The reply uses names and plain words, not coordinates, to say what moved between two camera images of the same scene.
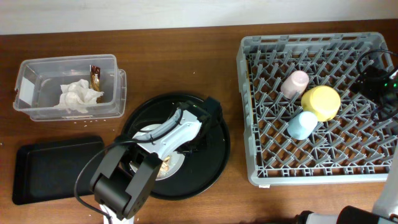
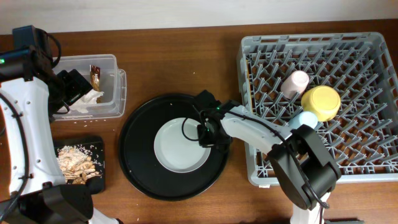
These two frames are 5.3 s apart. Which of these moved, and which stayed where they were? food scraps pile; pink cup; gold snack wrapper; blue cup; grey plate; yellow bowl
Moved: food scraps pile; grey plate
Stayed: yellow bowl; gold snack wrapper; blue cup; pink cup
